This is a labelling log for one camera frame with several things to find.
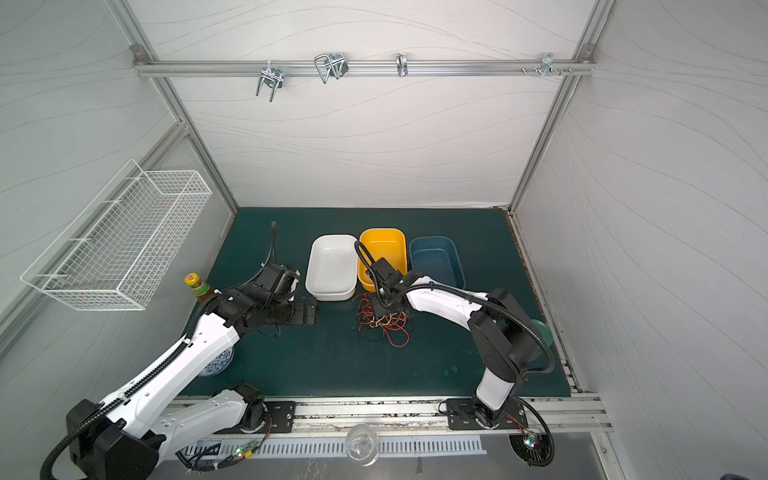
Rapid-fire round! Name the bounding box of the white vent grille strip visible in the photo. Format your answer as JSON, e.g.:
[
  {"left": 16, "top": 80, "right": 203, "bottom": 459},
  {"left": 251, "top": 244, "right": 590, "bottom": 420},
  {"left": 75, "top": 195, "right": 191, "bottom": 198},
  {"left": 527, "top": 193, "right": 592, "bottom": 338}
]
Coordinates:
[{"left": 185, "top": 435, "right": 487, "bottom": 462}]

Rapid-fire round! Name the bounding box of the blue plastic bin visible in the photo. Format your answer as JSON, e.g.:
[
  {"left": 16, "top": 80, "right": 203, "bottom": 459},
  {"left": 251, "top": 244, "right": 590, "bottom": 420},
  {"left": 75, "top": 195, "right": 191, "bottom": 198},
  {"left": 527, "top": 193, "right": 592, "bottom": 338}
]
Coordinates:
[{"left": 408, "top": 236, "right": 466, "bottom": 289}]

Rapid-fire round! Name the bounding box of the yellow plastic bin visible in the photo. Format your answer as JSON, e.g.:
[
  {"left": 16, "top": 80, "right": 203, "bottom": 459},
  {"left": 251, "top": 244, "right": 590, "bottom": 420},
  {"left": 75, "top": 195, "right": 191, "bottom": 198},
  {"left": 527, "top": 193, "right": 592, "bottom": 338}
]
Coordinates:
[{"left": 359, "top": 228, "right": 408, "bottom": 275}]

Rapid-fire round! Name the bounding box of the sauce bottle yellow cap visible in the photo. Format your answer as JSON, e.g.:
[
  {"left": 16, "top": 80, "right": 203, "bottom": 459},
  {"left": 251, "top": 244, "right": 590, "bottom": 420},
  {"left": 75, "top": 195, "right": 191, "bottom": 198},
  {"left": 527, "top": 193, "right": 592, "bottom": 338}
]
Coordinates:
[{"left": 184, "top": 273, "right": 216, "bottom": 304}]

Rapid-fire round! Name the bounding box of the metal clamp small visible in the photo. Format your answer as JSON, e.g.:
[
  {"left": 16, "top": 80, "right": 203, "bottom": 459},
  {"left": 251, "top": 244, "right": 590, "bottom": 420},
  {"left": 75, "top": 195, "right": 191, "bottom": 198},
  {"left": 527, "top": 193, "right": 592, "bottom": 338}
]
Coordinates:
[{"left": 395, "top": 53, "right": 408, "bottom": 78}]

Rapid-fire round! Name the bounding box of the cable pile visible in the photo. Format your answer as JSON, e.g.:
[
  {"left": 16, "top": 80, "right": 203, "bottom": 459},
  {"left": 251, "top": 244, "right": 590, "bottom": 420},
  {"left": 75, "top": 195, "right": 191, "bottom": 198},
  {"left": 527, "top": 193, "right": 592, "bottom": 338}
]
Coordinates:
[{"left": 353, "top": 292, "right": 412, "bottom": 349}]

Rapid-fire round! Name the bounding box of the metal bracket right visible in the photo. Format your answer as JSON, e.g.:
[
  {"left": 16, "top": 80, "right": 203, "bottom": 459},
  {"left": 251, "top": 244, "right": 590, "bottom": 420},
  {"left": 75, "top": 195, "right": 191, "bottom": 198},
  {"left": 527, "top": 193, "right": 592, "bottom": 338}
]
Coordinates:
[{"left": 520, "top": 53, "right": 573, "bottom": 77}]

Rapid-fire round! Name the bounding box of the clear glass cup front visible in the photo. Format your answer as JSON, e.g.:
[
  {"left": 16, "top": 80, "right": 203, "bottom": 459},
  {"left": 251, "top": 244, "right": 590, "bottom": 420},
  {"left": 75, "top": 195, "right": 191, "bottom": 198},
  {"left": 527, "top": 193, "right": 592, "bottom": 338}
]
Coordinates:
[{"left": 345, "top": 424, "right": 379, "bottom": 467}]

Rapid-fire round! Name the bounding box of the metal u-bolt clamp left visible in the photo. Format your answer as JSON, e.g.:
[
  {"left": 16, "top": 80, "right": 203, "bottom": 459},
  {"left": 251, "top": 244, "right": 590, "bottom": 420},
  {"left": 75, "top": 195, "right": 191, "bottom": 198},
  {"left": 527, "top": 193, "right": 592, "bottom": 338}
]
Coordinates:
[{"left": 255, "top": 64, "right": 284, "bottom": 102}]

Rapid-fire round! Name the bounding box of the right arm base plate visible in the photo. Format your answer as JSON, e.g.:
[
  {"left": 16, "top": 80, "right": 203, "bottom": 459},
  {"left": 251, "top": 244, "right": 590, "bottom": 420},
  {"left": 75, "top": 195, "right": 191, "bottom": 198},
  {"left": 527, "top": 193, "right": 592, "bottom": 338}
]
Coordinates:
[{"left": 438, "top": 397, "right": 528, "bottom": 431}]

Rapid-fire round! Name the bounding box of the white wire basket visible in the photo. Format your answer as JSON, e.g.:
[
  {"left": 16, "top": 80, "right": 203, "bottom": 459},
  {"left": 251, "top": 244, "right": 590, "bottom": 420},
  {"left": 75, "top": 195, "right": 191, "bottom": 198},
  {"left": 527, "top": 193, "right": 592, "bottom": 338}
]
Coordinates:
[{"left": 20, "top": 159, "right": 212, "bottom": 312}]

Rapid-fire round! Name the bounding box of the white plastic bin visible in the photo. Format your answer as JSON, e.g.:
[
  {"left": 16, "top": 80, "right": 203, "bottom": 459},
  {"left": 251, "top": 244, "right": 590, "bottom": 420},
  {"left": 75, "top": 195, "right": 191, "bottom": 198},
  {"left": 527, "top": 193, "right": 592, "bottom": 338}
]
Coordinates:
[{"left": 305, "top": 234, "right": 358, "bottom": 302}]

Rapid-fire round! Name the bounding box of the green lidded glass jar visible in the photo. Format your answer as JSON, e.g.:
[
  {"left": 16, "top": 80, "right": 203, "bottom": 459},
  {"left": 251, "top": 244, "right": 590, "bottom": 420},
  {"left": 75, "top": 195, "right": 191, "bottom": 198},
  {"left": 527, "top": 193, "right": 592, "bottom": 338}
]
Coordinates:
[{"left": 531, "top": 319, "right": 554, "bottom": 361}]

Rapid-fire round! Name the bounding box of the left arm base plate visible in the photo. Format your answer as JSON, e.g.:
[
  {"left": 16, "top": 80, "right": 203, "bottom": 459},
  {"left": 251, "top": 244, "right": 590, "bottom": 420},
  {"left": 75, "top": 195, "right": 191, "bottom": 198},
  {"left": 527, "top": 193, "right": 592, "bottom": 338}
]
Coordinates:
[{"left": 219, "top": 401, "right": 297, "bottom": 434}]

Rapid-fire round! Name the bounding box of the aluminium crossbar rail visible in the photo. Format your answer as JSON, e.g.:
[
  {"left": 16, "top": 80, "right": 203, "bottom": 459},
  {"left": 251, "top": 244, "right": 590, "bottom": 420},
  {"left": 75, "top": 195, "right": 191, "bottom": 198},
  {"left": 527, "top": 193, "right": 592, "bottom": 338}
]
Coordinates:
[{"left": 134, "top": 57, "right": 597, "bottom": 79}]

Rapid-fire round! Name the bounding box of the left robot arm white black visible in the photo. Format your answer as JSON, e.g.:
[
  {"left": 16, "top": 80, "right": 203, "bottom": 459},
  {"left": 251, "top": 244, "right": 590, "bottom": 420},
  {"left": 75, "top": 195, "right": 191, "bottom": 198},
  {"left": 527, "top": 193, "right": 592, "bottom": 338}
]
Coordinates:
[{"left": 39, "top": 246, "right": 316, "bottom": 479}]

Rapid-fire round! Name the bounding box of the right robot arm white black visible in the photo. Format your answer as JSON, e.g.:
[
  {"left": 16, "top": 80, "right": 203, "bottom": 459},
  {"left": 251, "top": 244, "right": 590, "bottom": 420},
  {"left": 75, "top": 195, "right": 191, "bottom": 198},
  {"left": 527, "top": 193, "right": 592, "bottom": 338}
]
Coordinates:
[{"left": 354, "top": 240, "right": 556, "bottom": 429}]

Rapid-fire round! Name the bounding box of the metal u-bolt clamp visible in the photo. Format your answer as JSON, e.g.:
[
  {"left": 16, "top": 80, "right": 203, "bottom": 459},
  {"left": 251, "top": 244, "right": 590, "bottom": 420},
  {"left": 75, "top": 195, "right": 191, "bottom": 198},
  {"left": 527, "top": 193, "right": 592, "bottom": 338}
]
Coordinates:
[
  {"left": 255, "top": 64, "right": 284, "bottom": 102},
  {"left": 313, "top": 52, "right": 349, "bottom": 84}
]

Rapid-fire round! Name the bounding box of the metal u-bolt clamp middle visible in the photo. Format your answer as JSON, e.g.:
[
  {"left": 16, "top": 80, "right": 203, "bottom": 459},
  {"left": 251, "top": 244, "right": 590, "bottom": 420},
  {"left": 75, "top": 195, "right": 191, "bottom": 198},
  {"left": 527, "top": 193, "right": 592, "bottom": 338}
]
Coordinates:
[{"left": 313, "top": 52, "right": 349, "bottom": 84}]

